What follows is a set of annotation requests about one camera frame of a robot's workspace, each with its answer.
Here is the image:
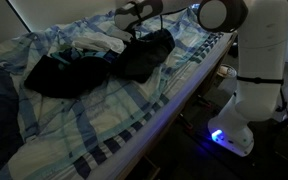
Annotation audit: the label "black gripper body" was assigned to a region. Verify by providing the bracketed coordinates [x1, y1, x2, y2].
[131, 28, 152, 43]

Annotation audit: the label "dark blue jeans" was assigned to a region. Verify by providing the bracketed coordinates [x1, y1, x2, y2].
[112, 28, 177, 84]

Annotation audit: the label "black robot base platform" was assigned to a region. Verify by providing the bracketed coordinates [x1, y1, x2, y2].
[180, 96, 288, 180]

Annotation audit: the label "white garment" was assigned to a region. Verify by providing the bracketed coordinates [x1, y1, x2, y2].
[71, 31, 127, 55]

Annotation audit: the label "teal striped garment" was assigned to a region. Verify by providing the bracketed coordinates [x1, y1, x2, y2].
[49, 45, 118, 68]

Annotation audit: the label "black garment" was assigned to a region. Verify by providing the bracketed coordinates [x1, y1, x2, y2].
[23, 54, 116, 100]

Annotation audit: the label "white mattress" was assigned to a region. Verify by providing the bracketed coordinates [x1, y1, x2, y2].
[87, 28, 235, 180]

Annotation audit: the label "blue checked duvet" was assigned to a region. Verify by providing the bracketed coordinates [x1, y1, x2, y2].
[0, 6, 225, 180]

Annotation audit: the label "wooden bed frame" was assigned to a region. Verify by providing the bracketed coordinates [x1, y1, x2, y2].
[117, 31, 239, 180]

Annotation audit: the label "red handled clamp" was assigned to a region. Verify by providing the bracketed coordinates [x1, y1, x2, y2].
[179, 113, 196, 132]
[197, 94, 216, 108]

